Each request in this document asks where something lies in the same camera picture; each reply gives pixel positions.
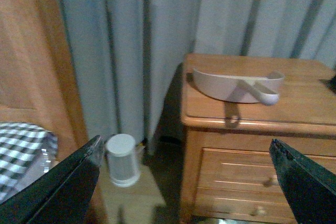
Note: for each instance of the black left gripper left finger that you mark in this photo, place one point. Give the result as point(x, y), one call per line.
point(63, 194)

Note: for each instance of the wooden bed headboard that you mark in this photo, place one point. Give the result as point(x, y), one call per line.
point(38, 83)

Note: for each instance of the beige plastic dustpan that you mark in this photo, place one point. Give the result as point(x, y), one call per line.
point(220, 87)

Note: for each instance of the grey curtain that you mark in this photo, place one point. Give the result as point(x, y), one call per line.
point(128, 54)

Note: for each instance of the black white checkered bedsheet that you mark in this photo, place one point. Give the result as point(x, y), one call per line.
point(28, 151)

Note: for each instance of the white cylindrical trash bin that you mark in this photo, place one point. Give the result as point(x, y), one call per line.
point(122, 160)

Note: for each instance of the wooden nightstand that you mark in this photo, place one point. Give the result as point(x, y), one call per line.
point(228, 172)

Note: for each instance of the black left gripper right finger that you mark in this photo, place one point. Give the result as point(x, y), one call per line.
point(308, 187)

